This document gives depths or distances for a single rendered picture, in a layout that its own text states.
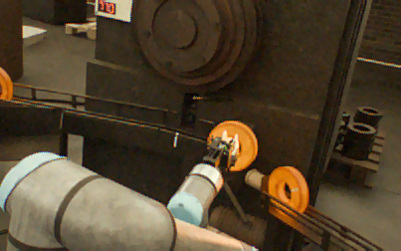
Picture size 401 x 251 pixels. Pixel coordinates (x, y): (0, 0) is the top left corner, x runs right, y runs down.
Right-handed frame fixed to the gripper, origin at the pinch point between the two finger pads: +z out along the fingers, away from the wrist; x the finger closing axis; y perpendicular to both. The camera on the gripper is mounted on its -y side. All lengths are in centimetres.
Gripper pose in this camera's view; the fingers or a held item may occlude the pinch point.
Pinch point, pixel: (233, 140)
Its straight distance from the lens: 144.1
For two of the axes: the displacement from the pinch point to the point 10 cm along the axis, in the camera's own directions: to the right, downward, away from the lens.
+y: 0.3, -8.1, -5.9
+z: 4.0, -5.3, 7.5
